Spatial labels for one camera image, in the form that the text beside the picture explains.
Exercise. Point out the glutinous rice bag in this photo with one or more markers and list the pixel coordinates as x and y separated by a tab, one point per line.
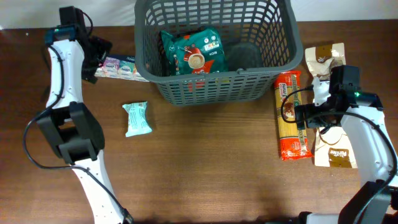
333	149

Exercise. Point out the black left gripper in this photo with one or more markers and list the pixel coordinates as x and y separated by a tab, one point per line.
105	45

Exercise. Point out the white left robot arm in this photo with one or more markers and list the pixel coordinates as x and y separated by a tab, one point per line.
71	130

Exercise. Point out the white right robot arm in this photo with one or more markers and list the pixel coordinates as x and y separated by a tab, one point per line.
364	124

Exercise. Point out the mint green packet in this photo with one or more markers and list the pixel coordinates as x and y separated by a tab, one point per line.
137	123

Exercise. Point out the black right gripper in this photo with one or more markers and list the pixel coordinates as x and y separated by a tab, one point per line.
311	121

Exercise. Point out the row of tissue packets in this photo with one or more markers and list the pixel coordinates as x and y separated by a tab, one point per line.
121	67

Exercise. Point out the grey plastic lattice basket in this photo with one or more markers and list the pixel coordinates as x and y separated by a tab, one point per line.
260	41

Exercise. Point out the beige mushroom snack pouch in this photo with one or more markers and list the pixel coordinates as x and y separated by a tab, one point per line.
320	60

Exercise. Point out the San Remo spaghetti packet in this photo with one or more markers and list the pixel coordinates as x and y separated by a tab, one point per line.
293	142

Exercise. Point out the green Nescafe coffee bag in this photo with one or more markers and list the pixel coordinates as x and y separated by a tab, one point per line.
199	52

